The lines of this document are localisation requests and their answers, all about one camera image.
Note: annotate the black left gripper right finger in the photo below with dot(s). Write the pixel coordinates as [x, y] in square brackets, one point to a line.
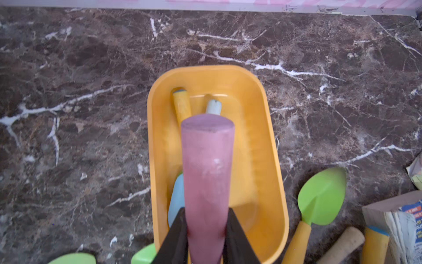
[237, 249]

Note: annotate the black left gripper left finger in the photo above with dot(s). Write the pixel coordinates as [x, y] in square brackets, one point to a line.
[175, 248]

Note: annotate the green shovel blue-tipped handle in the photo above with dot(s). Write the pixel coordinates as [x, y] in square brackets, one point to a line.
[145, 256]

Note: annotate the light blue shovel white handle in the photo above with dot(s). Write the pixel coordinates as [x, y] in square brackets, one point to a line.
[177, 200]

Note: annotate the green shovel yellow handle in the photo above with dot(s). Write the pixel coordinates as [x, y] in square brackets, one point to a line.
[319, 201]

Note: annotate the purple shovel pink handle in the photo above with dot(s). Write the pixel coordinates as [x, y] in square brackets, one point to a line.
[207, 158]

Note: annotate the blue shovel wooden handle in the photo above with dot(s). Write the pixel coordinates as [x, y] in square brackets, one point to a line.
[348, 242]

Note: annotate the green leaf shovel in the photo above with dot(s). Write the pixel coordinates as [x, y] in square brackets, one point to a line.
[182, 105]

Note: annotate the green shovel under left arm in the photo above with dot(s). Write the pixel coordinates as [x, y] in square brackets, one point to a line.
[75, 258]

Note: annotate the orange storage box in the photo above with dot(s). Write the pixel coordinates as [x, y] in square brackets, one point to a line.
[257, 192]

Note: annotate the blue comic book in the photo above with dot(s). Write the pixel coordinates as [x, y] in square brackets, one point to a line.
[401, 218]

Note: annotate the yellow-green paper booklet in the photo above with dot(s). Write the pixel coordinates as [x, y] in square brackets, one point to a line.
[415, 172]

